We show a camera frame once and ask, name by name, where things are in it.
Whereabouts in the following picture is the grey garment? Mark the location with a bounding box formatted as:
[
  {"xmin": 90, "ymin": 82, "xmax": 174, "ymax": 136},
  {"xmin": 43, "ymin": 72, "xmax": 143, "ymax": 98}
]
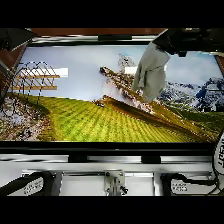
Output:
[{"xmin": 131, "ymin": 41, "xmax": 172, "ymax": 103}]

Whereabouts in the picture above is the silver frame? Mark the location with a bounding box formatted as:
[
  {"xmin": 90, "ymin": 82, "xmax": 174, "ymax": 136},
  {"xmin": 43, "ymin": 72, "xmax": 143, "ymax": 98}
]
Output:
[{"xmin": 0, "ymin": 153, "xmax": 224, "ymax": 197}]

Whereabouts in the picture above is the black cable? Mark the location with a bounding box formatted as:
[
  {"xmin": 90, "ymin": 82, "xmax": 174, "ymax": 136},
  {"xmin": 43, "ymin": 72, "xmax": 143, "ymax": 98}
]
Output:
[{"xmin": 166, "ymin": 172, "xmax": 222, "ymax": 196}]

